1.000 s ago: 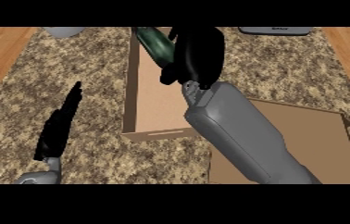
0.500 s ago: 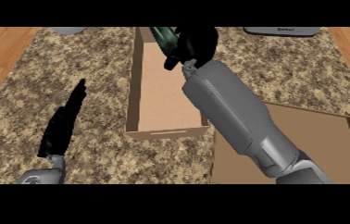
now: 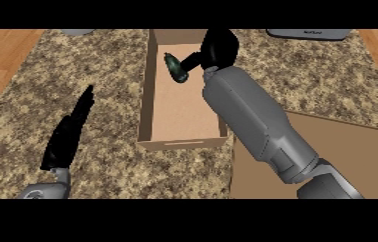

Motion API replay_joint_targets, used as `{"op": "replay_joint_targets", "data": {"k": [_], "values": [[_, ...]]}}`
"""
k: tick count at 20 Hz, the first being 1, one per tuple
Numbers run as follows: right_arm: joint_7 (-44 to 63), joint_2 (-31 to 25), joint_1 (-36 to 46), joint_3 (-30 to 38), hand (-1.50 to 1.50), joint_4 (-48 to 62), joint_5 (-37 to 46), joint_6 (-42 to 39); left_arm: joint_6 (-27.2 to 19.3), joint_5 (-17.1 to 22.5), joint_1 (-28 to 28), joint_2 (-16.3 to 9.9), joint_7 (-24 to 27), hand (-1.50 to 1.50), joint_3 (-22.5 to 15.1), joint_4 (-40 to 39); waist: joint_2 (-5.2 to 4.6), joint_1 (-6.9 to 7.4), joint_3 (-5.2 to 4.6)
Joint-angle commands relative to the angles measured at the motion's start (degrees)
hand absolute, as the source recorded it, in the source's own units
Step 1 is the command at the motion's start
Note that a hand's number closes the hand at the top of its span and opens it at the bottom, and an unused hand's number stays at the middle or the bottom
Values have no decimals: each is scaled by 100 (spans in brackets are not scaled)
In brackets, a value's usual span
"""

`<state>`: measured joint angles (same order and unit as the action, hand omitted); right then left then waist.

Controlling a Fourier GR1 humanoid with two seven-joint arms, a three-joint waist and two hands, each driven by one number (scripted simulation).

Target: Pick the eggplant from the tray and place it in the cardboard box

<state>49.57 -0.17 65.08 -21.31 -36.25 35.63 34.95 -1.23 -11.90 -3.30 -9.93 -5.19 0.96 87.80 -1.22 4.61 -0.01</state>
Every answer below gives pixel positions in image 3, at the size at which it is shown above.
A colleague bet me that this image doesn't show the dark green eggplant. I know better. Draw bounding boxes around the dark green eggplant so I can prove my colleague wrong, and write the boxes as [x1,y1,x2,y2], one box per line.
[162,52,190,84]

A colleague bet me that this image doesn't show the pale grey rounded appliance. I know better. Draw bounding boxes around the pale grey rounded appliance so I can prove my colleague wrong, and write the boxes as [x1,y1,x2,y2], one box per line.
[60,28,97,37]

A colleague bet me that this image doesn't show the brown flat tray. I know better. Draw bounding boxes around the brown flat tray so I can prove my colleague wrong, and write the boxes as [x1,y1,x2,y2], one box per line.
[228,110,378,200]

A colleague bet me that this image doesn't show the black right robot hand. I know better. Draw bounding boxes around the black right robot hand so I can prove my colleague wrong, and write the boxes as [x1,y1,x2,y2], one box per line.
[178,28,240,74]

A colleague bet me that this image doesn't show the cardboard box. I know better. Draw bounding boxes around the cardboard box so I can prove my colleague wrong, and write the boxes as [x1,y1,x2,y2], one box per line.
[135,28,230,152]

